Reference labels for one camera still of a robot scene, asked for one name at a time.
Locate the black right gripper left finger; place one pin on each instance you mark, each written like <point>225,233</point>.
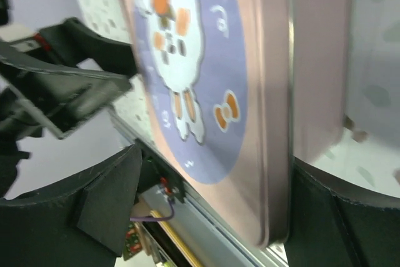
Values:
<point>81,220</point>

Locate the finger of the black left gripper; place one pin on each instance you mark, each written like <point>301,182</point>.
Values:
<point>71,42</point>
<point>51,96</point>

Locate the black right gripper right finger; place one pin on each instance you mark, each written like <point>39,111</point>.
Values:
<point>336,223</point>

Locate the silver tin lid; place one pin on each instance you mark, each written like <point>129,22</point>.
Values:
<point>236,89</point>

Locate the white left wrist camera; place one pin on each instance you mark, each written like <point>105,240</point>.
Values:
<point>19,37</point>

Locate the aluminium front rail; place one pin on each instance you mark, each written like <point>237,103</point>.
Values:
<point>212,241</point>

